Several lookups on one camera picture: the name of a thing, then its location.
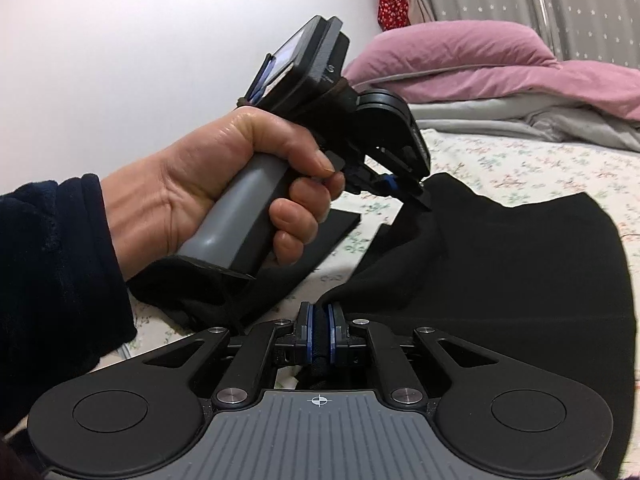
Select person's left hand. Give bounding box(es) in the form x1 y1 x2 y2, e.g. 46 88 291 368
102 109 347 282

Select black pants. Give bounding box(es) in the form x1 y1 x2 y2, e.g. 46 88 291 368
127 172 633 480

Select pink duvet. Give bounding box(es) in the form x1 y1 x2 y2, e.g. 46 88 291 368
345 21 640 122

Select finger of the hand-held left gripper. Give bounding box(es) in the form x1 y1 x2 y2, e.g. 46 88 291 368
350 160 432 212

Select grey quilt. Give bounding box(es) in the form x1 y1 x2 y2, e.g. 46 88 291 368
407 92 640 153

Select person's left forearm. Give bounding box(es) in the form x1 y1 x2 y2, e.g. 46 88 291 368
0 172 139 433

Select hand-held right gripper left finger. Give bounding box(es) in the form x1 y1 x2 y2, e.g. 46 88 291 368
144 302 322 407

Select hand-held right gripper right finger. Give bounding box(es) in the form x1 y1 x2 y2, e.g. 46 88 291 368
327 302 497 407

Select floral printed bed sheet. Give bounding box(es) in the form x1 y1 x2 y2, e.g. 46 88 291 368
117 127 640 386

